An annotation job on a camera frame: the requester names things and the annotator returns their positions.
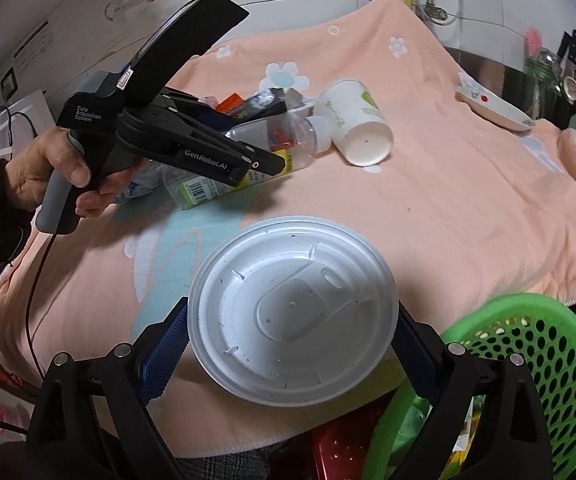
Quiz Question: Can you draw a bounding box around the person's left hand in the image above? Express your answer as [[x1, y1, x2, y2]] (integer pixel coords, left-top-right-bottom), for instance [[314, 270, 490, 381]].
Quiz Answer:
[[1, 127, 148, 218]]

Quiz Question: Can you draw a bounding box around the white plastic cup lid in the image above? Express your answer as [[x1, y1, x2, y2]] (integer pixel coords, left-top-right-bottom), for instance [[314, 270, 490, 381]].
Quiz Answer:
[[188, 216, 399, 408]]

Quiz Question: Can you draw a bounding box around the peach floral towel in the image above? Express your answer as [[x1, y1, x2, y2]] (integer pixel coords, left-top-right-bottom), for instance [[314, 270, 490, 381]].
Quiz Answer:
[[0, 0, 576, 461]]

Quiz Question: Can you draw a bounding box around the clear square plastic bottle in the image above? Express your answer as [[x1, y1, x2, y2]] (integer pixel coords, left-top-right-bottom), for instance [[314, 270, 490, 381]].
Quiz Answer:
[[163, 112, 332, 209]]

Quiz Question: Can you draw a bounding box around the orange snack wrapper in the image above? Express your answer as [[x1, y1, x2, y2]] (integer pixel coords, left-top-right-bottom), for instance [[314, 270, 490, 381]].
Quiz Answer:
[[215, 93, 245, 115]]

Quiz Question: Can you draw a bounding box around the green perforated plastic basket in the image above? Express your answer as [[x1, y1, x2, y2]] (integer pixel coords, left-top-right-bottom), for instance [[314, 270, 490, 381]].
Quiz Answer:
[[363, 294, 576, 479]]

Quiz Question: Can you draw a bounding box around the red plastic stool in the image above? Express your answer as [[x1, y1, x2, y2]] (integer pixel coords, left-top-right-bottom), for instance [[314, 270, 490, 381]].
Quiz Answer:
[[311, 418, 376, 480]]

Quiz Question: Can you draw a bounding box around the white green paper cup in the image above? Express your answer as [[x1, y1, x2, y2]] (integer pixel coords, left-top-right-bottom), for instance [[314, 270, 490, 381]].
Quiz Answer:
[[314, 79, 393, 167]]

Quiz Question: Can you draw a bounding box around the white appliance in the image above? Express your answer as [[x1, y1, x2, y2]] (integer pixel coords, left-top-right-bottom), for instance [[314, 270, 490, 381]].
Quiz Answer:
[[0, 90, 54, 159]]

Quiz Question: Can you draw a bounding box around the black snack box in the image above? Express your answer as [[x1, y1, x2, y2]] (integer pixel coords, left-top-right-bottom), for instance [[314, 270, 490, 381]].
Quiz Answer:
[[224, 88, 306, 124]]

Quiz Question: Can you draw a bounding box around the dark utensil holder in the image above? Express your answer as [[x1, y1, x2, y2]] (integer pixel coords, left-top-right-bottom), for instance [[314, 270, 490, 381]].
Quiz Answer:
[[524, 48, 576, 130]]

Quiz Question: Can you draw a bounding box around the white ceramic dish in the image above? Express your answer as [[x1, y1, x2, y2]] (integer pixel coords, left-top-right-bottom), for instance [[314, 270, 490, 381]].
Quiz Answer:
[[455, 72, 535, 133]]

